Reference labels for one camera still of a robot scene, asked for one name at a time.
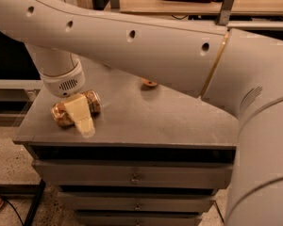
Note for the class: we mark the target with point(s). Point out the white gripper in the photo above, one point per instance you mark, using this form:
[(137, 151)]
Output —
[(63, 85)]

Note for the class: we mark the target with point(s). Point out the orange soda can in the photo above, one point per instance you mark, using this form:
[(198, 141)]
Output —
[(62, 118)]

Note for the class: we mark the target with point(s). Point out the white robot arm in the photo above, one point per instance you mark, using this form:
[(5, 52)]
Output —
[(237, 71)]

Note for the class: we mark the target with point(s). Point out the orange fruit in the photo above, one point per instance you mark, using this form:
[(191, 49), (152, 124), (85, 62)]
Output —
[(148, 83)]

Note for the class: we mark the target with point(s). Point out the grey drawer cabinet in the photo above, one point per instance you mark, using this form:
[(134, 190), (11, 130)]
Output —
[(181, 148)]

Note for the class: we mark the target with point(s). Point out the top drawer knob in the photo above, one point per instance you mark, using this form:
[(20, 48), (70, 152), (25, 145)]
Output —
[(135, 179)]

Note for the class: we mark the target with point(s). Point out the drawer knob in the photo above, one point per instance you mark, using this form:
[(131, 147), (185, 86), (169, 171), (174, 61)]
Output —
[(135, 179), (137, 207)]

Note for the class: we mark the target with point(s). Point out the middle drawer knob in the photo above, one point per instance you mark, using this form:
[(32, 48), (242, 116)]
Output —
[(137, 207)]

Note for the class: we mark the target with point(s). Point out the wooden background desk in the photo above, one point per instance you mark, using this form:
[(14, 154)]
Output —
[(240, 7)]

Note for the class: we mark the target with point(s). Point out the right metal post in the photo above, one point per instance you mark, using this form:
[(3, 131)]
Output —
[(225, 11)]

